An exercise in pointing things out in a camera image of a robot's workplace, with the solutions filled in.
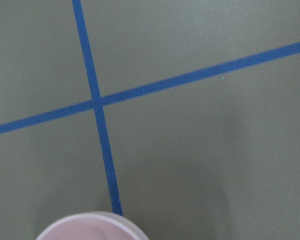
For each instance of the pink bowl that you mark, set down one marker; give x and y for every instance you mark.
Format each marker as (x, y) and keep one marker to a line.
(97, 225)

